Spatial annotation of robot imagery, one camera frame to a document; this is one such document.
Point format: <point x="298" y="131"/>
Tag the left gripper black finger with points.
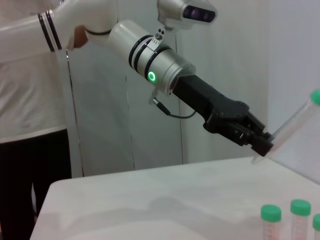
<point x="235" y="133"/>
<point x="255" y="128"/>

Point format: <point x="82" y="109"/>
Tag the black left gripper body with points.
<point x="200" y="97"/>

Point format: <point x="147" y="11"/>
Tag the green capped clear test tube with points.
<point x="317" y="222"/>
<point x="295" y="120"/>
<point x="271" y="212"/>
<point x="300" y="207"/>

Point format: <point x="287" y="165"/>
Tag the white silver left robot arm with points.
<point x="160" y="62"/>

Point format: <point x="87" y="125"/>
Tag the person in white shirt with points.
<point x="25" y="100"/>

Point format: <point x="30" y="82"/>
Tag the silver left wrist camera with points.
<point x="190" y="12"/>

